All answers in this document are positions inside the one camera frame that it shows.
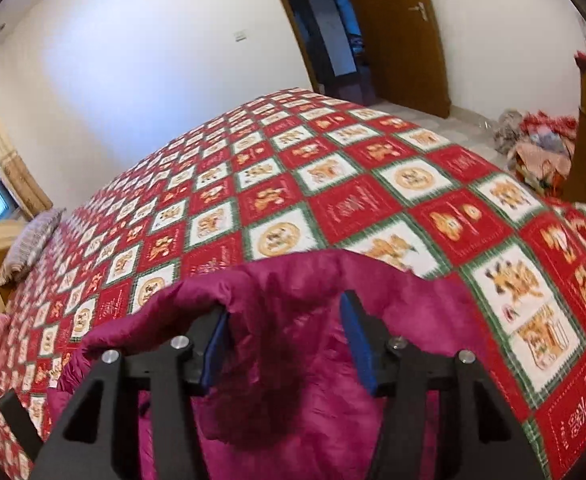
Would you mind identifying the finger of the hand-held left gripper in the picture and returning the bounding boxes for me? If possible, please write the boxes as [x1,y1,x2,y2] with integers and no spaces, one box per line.
[0,390,44,462]

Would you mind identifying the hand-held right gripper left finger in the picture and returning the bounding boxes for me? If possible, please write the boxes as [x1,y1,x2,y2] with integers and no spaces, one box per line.
[28,307,230,480]

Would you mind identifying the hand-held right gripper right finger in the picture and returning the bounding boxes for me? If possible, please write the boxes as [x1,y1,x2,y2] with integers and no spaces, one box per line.
[339,291,546,480]

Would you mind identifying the magenta padded jacket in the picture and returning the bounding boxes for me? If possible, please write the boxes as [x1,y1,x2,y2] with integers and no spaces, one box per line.
[48,249,479,480]

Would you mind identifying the pile of clothes on floor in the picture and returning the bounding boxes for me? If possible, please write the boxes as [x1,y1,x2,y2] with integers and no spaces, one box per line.
[493,107,581,196]

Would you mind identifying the red checkered printed bedspread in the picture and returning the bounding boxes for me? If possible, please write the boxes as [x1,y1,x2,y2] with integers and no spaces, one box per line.
[0,87,586,480]

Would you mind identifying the striped pillow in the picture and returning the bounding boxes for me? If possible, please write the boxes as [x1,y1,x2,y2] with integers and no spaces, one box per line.
[0,208,66,286]

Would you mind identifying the beige patterned curtain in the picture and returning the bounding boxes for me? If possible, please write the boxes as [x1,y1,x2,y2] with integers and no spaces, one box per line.
[0,45,54,221]

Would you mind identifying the brown wooden door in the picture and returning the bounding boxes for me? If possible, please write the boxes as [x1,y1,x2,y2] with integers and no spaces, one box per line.
[335,0,451,119]

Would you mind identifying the brown door frame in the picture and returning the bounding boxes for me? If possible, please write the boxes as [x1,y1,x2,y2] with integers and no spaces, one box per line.
[263,0,324,93]

